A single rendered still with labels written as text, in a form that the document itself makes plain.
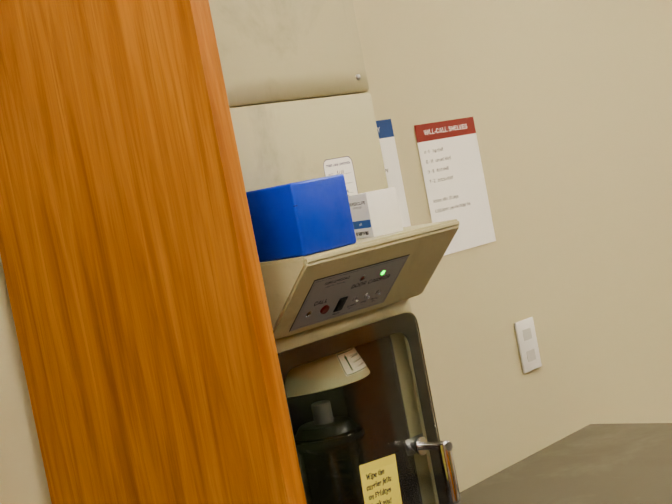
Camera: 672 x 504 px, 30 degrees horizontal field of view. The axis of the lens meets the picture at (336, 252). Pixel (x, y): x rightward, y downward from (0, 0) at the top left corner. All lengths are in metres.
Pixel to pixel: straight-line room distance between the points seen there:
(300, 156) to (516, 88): 1.29
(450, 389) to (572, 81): 0.91
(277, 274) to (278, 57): 0.32
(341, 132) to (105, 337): 0.43
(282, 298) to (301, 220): 0.10
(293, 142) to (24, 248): 0.41
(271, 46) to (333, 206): 0.25
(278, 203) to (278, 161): 0.14
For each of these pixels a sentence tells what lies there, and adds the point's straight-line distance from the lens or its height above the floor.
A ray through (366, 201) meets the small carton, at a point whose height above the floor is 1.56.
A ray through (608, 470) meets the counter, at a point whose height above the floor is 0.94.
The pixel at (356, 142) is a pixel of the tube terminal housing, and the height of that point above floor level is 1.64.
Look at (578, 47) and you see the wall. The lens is 3.18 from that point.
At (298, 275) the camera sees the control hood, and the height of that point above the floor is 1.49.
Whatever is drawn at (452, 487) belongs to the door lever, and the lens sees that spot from 1.79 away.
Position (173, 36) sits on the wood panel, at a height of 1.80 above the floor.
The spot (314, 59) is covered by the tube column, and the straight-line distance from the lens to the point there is 1.75.
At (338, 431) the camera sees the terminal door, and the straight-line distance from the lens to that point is 1.68.
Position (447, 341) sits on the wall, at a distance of 2.59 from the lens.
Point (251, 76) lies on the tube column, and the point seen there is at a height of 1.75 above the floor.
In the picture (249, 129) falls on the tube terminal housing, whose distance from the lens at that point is 1.63.
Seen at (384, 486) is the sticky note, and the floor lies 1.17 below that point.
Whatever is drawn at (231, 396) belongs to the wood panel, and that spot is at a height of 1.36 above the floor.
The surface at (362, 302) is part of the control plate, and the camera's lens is 1.68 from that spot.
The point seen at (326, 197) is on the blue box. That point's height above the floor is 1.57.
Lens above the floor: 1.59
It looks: 3 degrees down
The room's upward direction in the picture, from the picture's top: 11 degrees counter-clockwise
